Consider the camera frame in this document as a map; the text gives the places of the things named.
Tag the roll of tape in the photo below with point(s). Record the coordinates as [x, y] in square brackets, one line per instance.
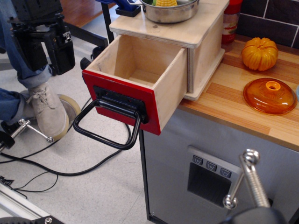
[72, 110]

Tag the orange toy pumpkin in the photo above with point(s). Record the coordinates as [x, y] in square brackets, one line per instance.
[260, 54]

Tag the black table frame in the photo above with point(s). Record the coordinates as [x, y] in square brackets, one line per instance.
[78, 13]

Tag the wooden drawer with red front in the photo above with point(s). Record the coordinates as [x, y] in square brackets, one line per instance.
[137, 81]

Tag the aluminium profile rail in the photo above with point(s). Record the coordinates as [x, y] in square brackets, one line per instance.
[15, 209]

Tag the office chair base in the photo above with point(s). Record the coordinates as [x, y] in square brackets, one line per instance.
[84, 63]

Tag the silver screw clamp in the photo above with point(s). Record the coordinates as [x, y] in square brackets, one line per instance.
[8, 140]
[248, 160]

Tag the stainless steel pot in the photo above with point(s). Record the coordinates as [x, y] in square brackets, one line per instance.
[184, 10]

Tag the silver screw clamp right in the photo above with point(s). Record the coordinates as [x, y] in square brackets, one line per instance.
[248, 160]

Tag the beige sneaker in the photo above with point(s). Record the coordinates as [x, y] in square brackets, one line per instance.
[43, 104]

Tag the orange transparent pot lid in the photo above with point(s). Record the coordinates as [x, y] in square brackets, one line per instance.
[270, 96]

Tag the blue jeans leg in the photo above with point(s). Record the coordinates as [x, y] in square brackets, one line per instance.
[12, 103]

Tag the grey toy kitchen cabinet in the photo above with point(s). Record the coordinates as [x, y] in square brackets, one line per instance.
[194, 163]

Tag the red capped spice jar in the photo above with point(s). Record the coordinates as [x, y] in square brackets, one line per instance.
[230, 23]

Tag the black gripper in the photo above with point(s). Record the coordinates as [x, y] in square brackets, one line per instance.
[41, 21]

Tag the plywood box housing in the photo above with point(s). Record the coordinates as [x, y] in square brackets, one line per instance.
[201, 35]

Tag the yellow toy corn cob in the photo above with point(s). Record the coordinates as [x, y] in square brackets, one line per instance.
[166, 3]

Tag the silver screw clamp left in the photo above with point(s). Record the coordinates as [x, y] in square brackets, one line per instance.
[8, 140]

